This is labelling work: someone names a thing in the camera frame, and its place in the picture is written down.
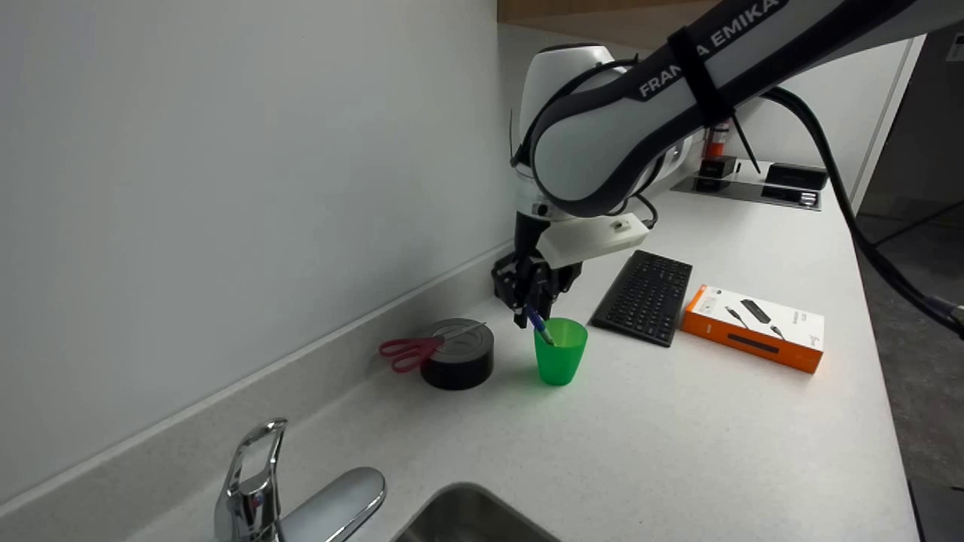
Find green plastic cup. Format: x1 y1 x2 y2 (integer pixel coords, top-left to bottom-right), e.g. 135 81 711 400
533 320 586 385

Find stainless steel sink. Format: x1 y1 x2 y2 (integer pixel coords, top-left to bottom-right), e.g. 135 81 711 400
391 482 537 542

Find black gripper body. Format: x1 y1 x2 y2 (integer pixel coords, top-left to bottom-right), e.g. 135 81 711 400
494 214 582 307

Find orange white product box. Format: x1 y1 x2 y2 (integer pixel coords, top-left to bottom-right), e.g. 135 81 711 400
680 282 826 373

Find black keyboard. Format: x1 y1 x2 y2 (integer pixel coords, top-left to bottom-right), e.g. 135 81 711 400
589 251 689 347

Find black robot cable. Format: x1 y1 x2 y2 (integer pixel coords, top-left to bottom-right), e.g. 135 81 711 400
731 84 964 340

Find red scissors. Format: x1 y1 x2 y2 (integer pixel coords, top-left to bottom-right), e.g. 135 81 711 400
379 336 442 373

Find black device on counter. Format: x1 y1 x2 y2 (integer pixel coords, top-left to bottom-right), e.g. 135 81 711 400
677 155 829 209

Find chrome faucet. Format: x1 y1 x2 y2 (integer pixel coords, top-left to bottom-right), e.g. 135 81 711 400
210 416 387 542

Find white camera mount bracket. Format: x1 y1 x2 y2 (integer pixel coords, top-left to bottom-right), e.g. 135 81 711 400
537 214 646 267

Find dark bottle red label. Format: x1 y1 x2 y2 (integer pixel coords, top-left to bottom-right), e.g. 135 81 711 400
698 119 731 178

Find black tape roll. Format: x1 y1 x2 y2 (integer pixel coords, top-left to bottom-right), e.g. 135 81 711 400
418 320 494 390

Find blue pen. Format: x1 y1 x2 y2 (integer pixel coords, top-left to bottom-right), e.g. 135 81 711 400
516 307 555 347

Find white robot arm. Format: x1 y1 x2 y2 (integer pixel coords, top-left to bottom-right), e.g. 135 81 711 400
511 0 964 231

